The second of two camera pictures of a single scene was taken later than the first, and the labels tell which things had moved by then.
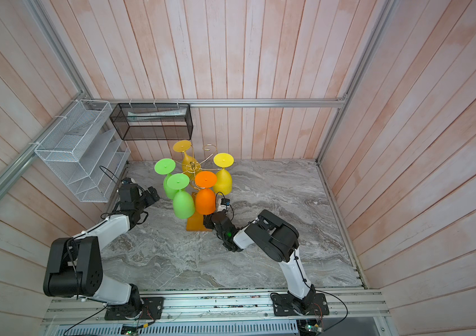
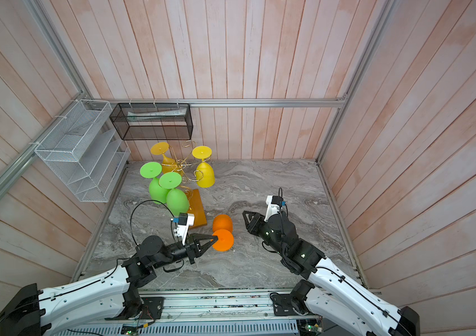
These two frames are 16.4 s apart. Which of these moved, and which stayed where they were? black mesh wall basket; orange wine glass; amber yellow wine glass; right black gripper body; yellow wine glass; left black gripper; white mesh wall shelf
Moved: left black gripper; right black gripper body; amber yellow wine glass; orange wine glass; yellow wine glass
Stayed: black mesh wall basket; white mesh wall shelf
